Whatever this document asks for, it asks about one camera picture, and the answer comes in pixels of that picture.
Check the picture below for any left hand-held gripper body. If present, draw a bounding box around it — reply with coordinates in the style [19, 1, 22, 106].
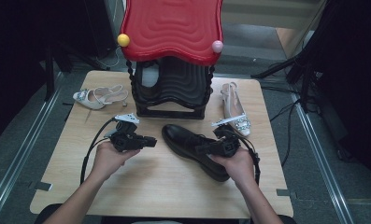
[109, 112, 144, 153]

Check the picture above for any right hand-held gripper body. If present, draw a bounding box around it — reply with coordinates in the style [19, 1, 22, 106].
[211, 115, 249, 158]

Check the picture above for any black leather shoe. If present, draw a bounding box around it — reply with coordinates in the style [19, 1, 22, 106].
[139, 60, 163, 98]
[161, 123, 231, 183]

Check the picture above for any white heeled sandal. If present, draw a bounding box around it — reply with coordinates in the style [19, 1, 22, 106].
[72, 84, 130, 110]
[220, 81, 252, 138]

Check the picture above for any red and black shoe rack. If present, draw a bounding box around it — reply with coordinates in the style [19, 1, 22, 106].
[117, 0, 224, 120]

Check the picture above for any person's right hand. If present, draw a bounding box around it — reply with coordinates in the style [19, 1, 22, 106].
[209, 147, 256, 188]

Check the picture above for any person's left hand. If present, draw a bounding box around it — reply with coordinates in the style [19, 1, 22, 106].
[91, 141, 141, 183]

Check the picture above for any grey tape piece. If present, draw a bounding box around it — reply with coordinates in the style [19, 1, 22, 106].
[28, 181, 53, 191]
[276, 189, 298, 199]

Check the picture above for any black chair armrest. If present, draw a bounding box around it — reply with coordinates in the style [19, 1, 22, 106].
[33, 203, 63, 224]
[276, 214, 295, 224]

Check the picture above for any black tripod stand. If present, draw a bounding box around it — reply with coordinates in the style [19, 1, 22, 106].
[250, 40, 327, 113]

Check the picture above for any black metal stand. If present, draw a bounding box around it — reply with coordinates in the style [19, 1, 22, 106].
[44, 43, 111, 102]

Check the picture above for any dark curtain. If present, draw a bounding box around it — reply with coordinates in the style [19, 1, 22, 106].
[298, 0, 371, 194]
[0, 0, 117, 147]

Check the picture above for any left hand-held gripper cable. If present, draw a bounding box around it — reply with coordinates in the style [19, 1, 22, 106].
[79, 116, 117, 185]

